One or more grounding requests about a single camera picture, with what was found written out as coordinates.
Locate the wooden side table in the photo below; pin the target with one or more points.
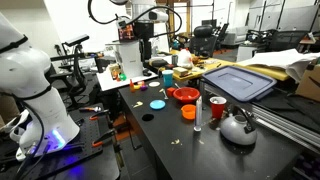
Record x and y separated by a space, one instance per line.
213 65

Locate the large tan chip piece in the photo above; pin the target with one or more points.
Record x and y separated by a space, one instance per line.
138 104

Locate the small red lit device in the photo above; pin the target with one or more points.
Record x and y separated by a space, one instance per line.
126 33

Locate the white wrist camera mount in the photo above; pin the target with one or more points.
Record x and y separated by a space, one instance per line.
159 16

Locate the teal plastic cup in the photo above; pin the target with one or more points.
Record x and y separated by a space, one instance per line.
167 80

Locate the yellow board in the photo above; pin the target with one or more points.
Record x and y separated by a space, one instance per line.
266 71

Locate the red plastic bowl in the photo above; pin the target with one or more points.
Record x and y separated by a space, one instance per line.
186 95

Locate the cream round disc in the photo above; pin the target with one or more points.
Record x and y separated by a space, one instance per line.
154 84

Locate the blue white toothpaste tube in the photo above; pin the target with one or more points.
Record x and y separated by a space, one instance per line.
198 115

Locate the white small table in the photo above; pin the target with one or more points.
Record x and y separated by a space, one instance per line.
106 83

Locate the orange plastic bowl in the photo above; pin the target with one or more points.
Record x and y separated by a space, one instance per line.
188 112

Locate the red cube block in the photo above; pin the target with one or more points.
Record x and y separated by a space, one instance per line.
170 92

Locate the orange toy mug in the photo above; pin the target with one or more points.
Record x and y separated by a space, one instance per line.
141 83

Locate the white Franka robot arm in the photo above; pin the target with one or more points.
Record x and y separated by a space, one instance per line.
33 83

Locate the orange toy sauce bottle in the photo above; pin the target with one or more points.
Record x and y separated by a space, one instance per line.
132 87

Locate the green toy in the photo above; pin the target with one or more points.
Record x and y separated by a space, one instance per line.
123 77

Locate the yellow toy banana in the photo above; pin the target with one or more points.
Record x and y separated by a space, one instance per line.
137 87

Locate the white box device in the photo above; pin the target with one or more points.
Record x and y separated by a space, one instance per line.
130 60

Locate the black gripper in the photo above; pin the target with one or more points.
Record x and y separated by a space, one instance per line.
143 31

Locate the navy plastic bin lid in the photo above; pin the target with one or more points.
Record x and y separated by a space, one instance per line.
240 81

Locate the triangular tan chip piece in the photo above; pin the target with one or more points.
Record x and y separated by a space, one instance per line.
161 90

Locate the grey kettle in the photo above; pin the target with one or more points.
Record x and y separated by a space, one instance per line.
236 131

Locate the large open cardboard box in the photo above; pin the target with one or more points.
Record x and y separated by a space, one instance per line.
310 85

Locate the white wooden spoon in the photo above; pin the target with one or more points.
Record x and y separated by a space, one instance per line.
165 95

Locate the yellow crumb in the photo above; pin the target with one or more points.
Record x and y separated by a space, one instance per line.
175 141

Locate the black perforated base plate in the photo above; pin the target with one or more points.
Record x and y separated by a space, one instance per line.
85 133

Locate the white paper stack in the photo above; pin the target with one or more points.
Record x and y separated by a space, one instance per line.
280 58

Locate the grey sofa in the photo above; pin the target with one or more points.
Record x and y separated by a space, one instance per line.
236 36

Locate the flat cardboard box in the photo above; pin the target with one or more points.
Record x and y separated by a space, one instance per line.
180 71

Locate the grey can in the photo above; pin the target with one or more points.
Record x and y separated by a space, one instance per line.
174 60

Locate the purple toy eggplant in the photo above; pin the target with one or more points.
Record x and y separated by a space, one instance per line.
144 88

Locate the blue round plate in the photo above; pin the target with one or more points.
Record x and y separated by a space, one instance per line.
157 104

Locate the red plastic cup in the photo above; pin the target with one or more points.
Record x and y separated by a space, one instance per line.
218 108

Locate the black pouch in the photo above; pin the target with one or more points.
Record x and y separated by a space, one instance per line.
158 62

